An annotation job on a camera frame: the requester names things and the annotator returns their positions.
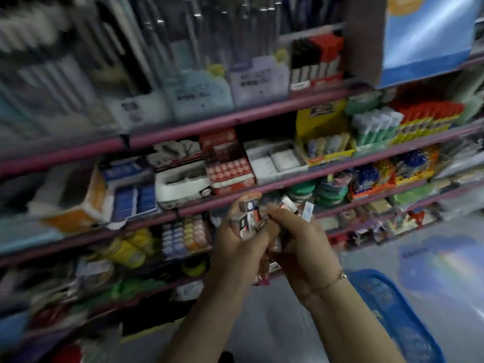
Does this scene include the row of hanging pen packs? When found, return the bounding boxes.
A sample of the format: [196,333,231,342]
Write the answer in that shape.
[0,0,346,125]

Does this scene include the pile of yellow packets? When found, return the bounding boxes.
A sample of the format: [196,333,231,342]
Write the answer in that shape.
[103,227,156,269]

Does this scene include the small white orange-tip packet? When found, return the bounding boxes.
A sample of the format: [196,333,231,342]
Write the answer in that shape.
[281,196,302,215]

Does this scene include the orange box of blue bottles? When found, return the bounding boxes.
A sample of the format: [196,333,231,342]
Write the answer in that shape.
[349,162,396,201]

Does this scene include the lilac pen display box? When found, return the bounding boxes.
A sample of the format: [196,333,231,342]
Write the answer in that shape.
[228,56,292,109]

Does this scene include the red patterned display box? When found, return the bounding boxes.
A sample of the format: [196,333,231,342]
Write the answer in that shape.
[199,128,258,196]

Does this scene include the yellow box of blue bottles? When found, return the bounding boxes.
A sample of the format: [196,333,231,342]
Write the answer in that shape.
[392,146,440,186]

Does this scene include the white open cardboard box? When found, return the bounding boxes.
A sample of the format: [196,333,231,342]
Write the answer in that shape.
[243,139,309,184]

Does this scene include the person's left hand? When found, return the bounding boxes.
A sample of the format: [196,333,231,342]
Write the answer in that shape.
[209,192,281,296]

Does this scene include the thin gold bracelet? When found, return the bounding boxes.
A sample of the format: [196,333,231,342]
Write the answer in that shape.
[302,270,348,304]

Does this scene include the pastel eraser display tray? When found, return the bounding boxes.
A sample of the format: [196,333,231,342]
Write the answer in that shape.
[161,215,212,258]

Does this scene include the row of red-cap glue sticks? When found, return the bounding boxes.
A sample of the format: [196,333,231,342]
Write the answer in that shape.
[390,99,466,145]

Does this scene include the person's left forearm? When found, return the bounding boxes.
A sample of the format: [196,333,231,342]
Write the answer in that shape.
[159,278,261,363]

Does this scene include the row of green-white glue sticks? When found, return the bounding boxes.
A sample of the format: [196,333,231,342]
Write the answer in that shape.
[351,107,405,152]

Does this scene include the black-white printed box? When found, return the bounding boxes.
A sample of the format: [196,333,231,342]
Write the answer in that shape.
[147,139,203,173]

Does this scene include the small white eraser packet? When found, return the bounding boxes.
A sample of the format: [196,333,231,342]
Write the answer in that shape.
[300,201,316,223]

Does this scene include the yellow correction pen display box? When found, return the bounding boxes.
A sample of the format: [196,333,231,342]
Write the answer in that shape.
[295,100,355,167]

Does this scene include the person's right hand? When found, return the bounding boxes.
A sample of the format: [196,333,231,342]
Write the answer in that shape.
[266,203,345,306]

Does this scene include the small pink red packet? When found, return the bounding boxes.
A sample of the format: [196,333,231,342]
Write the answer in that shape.
[253,261,283,288]

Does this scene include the blue plastic shopping basket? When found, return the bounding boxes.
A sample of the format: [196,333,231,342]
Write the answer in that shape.
[345,269,447,363]

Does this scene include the orange and white box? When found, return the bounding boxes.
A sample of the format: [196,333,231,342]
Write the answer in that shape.
[27,165,109,235]

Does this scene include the light blue pen display box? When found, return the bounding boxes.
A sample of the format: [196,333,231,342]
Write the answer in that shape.
[164,69,236,124]

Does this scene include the red and black marker display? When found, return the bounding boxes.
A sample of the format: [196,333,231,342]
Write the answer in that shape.
[290,33,345,92]

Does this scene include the blue eraser display box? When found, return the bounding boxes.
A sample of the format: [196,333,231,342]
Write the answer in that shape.
[99,158,160,224]

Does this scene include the white and black display box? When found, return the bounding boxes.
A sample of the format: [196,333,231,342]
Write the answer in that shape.
[154,162,213,209]

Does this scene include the small white red-label boxes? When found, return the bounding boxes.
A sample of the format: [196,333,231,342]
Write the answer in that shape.
[231,198,270,239]

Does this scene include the blue paper sign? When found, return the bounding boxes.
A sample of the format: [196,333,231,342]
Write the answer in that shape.
[377,0,481,89]

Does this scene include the white pen display box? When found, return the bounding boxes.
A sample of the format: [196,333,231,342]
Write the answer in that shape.
[107,91,173,133]

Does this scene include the stack of green tape rolls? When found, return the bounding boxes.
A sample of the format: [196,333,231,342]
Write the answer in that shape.
[288,177,349,209]

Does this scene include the person's right forearm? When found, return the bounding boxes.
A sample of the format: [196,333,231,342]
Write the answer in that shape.
[304,274,408,363]

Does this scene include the pink metal shelf rack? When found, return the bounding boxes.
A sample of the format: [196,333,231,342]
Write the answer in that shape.
[0,53,484,363]

